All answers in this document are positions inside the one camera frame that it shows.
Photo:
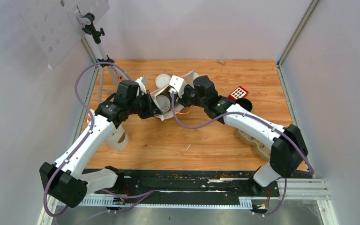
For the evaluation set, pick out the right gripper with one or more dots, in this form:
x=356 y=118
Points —
x=182 y=99

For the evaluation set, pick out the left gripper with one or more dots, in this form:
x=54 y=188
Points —
x=151 y=111

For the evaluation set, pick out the paper bag with orange handles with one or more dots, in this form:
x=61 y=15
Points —
x=189 y=78

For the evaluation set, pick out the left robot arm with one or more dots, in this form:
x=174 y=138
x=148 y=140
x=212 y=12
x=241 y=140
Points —
x=64 y=179

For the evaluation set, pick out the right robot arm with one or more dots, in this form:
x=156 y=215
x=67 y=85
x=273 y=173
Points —
x=286 y=144

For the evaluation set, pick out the white lid stack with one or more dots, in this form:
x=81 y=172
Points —
x=162 y=80

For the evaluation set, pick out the white cup with paper sleeves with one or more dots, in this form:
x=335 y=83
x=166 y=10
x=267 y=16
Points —
x=118 y=138

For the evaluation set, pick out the red box with white grid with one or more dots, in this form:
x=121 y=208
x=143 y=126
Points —
x=237 y=93

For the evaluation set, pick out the black cup stack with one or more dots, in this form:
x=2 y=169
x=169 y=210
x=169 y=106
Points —
x=245 y=103

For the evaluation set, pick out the grey tripod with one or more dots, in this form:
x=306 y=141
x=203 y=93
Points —
x=115 y=71

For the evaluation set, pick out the cardboard cup carrier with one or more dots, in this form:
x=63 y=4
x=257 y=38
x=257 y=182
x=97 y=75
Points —
x=261 y=149

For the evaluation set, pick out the white perforated panel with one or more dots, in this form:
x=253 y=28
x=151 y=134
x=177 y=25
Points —
x=57 y=24

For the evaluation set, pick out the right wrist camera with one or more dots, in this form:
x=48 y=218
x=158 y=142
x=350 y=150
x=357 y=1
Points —
x=177 y=85

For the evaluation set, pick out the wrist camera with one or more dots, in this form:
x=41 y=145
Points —
x=142 y=81
x=177 y=85

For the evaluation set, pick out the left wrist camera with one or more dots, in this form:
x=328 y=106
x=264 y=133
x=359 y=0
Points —
x=142 y=81

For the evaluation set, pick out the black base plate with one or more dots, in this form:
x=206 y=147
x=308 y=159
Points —
x=192 y=187

